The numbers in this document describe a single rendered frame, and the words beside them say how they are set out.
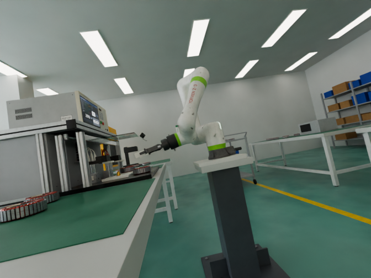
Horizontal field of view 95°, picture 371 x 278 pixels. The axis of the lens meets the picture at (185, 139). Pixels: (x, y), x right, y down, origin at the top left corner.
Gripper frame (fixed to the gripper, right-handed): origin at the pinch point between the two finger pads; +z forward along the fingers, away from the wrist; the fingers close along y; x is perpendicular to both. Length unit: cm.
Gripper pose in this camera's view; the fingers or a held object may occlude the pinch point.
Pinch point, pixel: (138, 155)
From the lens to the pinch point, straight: 112.2
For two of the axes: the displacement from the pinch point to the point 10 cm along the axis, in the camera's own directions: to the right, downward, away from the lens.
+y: -1.0, 0.9, 9.9
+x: -3.8, -9.2, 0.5
